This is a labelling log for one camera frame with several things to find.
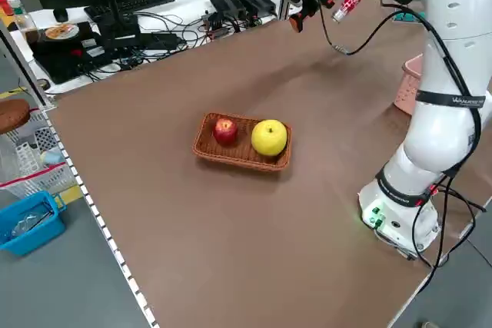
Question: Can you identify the pink plastic basket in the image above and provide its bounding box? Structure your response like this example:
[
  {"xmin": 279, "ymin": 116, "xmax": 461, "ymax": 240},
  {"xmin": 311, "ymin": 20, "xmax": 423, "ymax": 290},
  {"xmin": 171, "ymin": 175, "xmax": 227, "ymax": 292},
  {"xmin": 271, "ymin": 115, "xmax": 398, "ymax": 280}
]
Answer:
[{"xmin": 393, "ymin": 52, "xmax": 426, "ymax": 116}]

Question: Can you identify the brown wicker tray basket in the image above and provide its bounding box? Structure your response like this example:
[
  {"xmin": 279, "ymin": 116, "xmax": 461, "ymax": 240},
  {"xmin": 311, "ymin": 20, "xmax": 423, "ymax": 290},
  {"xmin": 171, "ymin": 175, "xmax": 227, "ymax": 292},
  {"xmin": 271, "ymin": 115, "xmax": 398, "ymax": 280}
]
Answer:
[{"xmin": 191, "ymin": 111, "xmax": 293, "ymax": 174}]

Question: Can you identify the clear bottle with white cap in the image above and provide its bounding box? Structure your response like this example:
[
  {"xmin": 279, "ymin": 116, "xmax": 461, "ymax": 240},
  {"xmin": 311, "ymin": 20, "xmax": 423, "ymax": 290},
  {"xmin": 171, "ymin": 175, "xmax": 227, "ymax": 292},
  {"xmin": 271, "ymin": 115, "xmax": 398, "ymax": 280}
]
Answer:
[{"xmin": 5, "ymin": 0, "xmax": 38, "ymax": 43}]

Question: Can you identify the white basket with red rim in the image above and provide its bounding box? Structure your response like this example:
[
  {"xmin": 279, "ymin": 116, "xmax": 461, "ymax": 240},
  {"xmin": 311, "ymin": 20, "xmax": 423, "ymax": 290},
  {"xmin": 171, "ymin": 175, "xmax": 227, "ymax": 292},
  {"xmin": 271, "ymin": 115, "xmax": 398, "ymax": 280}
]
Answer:
[{"xmin": 0, "ymin": 128, "xmax": 78, "ymax": 199}]

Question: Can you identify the yellow apple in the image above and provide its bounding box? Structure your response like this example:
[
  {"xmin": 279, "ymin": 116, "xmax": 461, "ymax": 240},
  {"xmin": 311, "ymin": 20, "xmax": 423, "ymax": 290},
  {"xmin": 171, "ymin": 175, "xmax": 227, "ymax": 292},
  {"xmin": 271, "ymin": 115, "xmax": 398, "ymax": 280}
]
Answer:
[{"xmin": 251, "ymin": 119, "xmax": 288, "ymax": 157}]

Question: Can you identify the red apple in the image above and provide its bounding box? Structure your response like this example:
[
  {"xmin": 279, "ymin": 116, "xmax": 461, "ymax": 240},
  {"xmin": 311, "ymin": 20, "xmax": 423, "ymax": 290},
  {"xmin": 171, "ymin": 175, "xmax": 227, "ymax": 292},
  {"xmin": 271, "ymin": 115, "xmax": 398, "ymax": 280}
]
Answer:
[{"xmin": 213, "ymin": 118, "xmax": 238, "ymax": 147}]

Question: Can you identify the orange printed round disc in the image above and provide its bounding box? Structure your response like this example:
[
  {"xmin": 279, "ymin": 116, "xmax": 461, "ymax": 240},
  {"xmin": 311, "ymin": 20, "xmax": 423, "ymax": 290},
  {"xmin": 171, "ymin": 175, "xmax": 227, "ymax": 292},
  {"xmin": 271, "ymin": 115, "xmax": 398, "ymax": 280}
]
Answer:
[{"xmin": 44, "ymin": 23, "xmax": 80, "ymax": 41}]

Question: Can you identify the black flat equipment box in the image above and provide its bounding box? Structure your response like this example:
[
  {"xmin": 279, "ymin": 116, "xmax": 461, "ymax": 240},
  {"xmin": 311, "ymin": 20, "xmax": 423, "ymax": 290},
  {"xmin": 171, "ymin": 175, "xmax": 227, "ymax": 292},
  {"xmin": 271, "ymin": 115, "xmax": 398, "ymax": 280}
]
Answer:
[{"xmin": 28, "ymin": 20, "xmax": 116, "ymax": 85}]

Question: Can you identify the brown woven object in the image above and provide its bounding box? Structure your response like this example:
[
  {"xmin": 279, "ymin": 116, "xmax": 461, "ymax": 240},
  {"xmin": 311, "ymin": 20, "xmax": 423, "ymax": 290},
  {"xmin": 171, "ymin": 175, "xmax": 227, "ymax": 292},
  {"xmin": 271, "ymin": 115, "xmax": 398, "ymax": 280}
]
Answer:
[{"xmin": 0, "ymin": 98, "xmax": 32, "ymax": 134}]

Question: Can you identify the blue plastic bin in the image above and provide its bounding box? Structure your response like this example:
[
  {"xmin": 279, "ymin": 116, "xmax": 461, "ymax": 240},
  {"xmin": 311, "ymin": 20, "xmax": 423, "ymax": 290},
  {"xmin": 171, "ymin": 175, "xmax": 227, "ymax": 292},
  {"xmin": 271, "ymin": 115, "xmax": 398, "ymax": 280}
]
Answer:
[{"xmin": 0, "ymin": 190, "xmax": 67, "ymax": 257}]

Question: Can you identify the aluminium frame post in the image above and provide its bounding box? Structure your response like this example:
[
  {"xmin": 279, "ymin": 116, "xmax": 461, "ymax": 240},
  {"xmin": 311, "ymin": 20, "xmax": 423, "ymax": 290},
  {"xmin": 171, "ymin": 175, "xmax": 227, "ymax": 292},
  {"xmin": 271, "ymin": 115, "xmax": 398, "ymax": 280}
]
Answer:
[{"xmin": 277, "ymin": 0, "xmax": 301, "ymax": 21}]

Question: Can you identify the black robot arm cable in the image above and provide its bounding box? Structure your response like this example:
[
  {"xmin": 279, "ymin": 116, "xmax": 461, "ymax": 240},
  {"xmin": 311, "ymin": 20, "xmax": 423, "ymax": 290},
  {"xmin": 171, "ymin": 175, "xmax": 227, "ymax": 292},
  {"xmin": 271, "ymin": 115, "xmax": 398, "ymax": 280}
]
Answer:
[{"xmin": 314, "ymin": 0, "xmax": 486, "ymax": 270}]

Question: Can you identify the grey metal frame beam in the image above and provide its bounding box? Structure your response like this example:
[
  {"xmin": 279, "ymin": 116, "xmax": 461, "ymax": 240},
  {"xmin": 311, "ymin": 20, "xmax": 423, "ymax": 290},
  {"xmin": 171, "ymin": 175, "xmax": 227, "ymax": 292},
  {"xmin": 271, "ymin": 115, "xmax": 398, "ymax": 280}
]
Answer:
[{"xmin": 0, "ymin": 22, "xmax": 57, "ymax": 111}]

